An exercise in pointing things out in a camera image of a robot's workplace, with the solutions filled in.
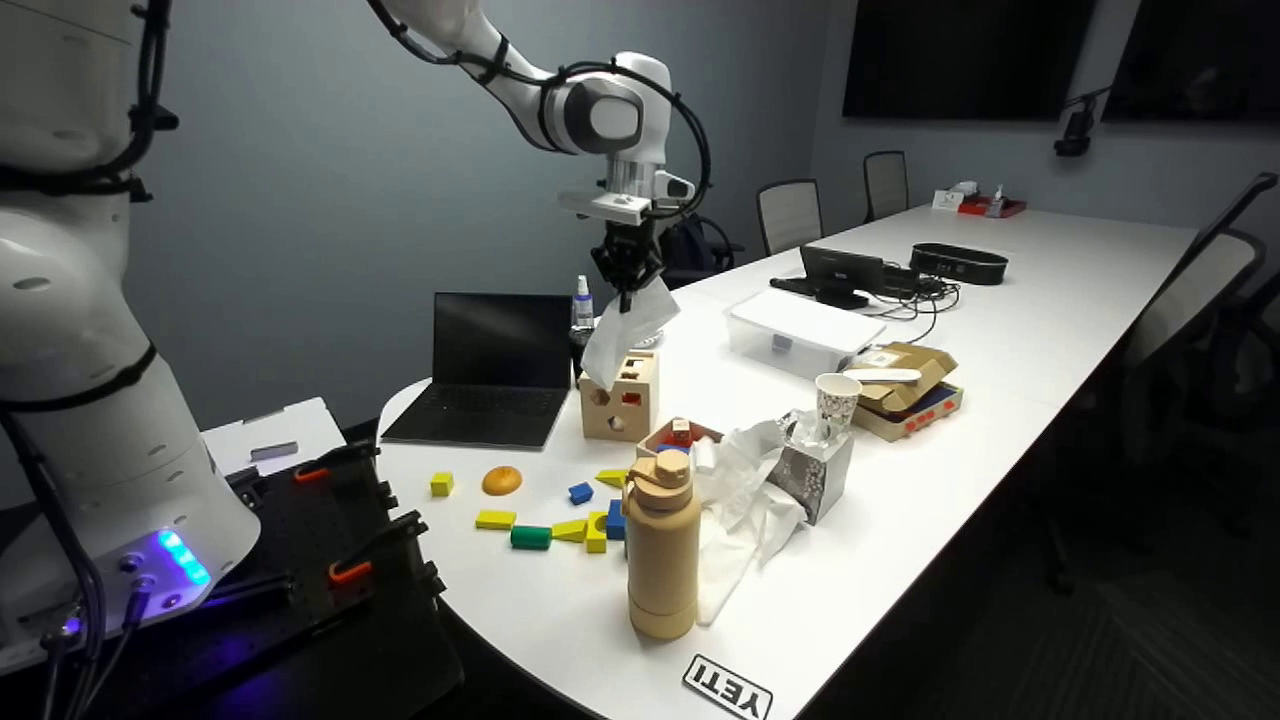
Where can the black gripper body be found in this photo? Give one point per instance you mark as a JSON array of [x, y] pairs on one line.
[[626, 245]]

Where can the white paper napkin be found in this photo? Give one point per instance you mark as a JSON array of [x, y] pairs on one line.
[[626, 343]]

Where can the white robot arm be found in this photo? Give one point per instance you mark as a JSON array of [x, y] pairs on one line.
[[80, 332]]

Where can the black laptop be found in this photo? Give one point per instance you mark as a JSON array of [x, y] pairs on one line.
[[503, 347]]

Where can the small spray bottle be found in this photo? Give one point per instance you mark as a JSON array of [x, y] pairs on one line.
[[580, 304]]

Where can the black backpack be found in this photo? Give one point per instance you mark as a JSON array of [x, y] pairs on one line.
[[701, 251]]

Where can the wooden shape sorter cube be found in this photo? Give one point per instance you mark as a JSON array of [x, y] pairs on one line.
[[626, 407]]

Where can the small wooden block tray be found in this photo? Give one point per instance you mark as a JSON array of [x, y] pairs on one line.
[[682, 433]]

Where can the clear plastic storage box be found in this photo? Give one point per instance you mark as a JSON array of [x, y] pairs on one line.
[[801, 324]]

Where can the grey mesh office chair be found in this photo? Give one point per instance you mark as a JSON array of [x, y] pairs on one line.
[[788, 212], [1192, 303], [886, 183]]

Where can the small yellow block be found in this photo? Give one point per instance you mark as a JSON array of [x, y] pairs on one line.
[[608, 479]]

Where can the black monitor on stand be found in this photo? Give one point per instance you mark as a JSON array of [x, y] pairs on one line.
[[841, 271]]

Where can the small blue block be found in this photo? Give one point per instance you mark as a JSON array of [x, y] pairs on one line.
[[580, 493]]

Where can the clear plastic bag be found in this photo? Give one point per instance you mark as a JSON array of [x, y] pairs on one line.
[[743, 482]]

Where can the orange dome block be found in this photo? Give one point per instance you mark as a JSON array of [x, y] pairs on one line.
[[503, 482]]

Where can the white patterned paper cup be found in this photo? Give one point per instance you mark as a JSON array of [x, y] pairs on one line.
[[839, 403]]

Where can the long blue block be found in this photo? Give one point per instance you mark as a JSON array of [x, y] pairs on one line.
[[619, 522]]

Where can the yellow wedge block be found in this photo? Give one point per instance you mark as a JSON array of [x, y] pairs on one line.
[[572, 529]]

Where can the grey patterned tissue box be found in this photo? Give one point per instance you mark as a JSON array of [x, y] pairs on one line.
[[816, 474]]

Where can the green rectangular block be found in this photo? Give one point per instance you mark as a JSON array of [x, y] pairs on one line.
[[531, 538]]

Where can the yellow cube block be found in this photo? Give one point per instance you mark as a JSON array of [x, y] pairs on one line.
[[441, 487]]

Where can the tan insulated water bottle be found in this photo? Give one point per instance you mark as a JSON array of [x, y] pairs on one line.
[[662, 563]]

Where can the brown and white object pile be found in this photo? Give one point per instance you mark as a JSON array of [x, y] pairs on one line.
[[914, 384]]

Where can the black oval speaker bar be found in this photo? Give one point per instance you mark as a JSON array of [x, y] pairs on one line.
[[958, 263]]

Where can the small white box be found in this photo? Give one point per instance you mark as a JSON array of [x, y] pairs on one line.
[[949, 199]]

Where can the red flat item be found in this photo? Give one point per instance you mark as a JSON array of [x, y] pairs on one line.
[[994, 211]]

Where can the small clear bottle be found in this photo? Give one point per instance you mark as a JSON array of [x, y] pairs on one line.
[[997, 200]]

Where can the white flat board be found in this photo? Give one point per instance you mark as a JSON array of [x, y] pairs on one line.
[[272, 424]]

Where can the grey metal strip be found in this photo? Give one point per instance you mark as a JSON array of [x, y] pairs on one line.
[[272, 450]]

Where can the black clamp orange tip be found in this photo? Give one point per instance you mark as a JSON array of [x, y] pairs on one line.
[[348, 573]]

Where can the black white YETI sticker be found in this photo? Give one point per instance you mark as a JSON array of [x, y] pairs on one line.
[[730, 690]]

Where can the black wall television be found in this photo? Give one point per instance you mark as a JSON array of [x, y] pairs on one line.
[[1192, 62], [965, 62]]

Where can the black conference camera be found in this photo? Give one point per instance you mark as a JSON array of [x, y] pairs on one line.
[[1076, 131]]

